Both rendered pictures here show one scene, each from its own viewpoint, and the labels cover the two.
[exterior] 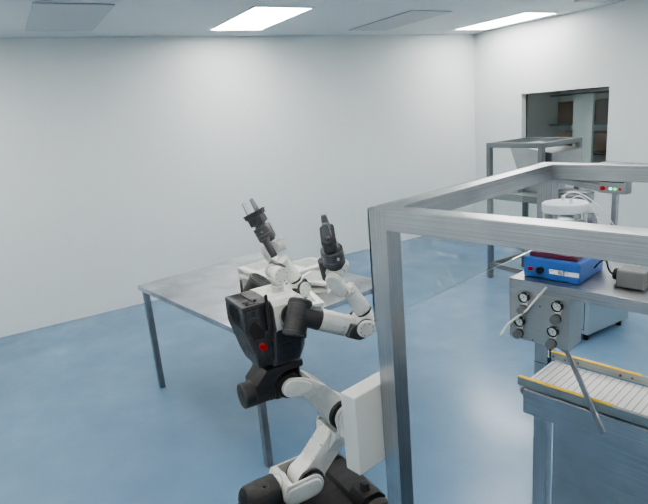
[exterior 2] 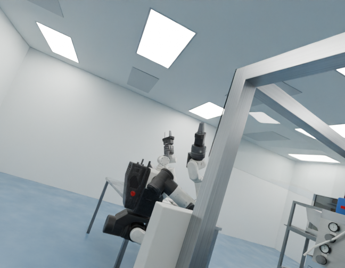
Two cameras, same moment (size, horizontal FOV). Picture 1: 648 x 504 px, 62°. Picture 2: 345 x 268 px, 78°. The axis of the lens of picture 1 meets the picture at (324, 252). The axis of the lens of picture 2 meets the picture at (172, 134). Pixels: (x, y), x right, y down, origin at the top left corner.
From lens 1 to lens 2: 1.02 m
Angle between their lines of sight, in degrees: 28
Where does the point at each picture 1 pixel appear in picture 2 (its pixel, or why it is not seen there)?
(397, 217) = (258, 65)
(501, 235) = not seen: outside the picture
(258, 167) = (183, 170)
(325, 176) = not seen: hidden behind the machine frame
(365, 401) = (172, 218)
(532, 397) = not seen: outside the picture
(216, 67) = (185, 126)
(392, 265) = (240, 108)
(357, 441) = (147, 253)
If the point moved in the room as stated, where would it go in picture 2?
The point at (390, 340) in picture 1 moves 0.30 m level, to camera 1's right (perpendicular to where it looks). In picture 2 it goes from (215, 170) to (319, 203)
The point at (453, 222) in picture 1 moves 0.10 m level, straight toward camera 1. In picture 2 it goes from (315, 45) to (323, 15)
